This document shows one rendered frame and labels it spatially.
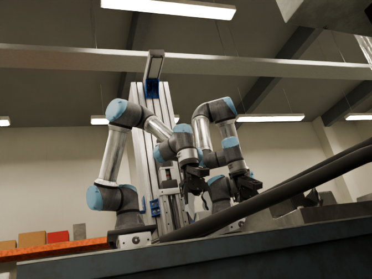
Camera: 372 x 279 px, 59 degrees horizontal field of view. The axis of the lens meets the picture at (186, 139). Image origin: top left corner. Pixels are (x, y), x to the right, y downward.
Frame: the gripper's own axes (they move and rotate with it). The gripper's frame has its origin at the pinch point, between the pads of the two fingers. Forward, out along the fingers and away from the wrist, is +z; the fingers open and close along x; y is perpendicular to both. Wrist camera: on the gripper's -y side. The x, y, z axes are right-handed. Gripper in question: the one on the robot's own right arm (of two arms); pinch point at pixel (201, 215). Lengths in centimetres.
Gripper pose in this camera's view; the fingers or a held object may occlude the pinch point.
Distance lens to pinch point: 115.4
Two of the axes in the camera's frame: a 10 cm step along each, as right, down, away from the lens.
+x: -9.2, 0.1, -3.9
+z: 1.8, 8.9, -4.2
